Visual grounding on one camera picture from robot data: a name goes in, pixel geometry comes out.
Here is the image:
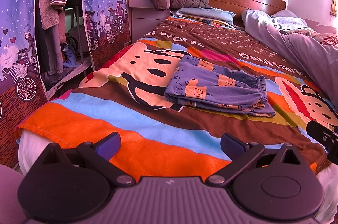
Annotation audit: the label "blue patterned pajama pants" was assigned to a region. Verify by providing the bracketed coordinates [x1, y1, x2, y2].
[164, 56, 275, 117]

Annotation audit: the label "colourful cartoon bed sheet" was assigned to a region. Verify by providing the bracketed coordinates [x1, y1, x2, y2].
[15, 11, 337, 178]

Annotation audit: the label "grey lilac duvet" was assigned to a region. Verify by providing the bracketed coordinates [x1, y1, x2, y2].
[242, 9, 337, 107]

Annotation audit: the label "pink floral blanket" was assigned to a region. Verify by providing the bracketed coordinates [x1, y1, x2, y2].
[288, 29, 338, 46]

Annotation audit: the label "blue wardrobe curtain left panel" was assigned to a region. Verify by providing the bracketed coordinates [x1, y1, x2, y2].
[1, 0, 47, 168]

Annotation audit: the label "light blue pillow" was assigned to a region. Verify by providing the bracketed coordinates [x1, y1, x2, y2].
[171, 7, 236, 25]

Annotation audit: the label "grey bedside cabinet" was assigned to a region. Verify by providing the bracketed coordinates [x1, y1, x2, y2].
[128, 0, 170, 42]

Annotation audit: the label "blue bicycle wardrobe curtain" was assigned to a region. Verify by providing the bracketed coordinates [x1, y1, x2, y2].
[82, 0, 131, 70]

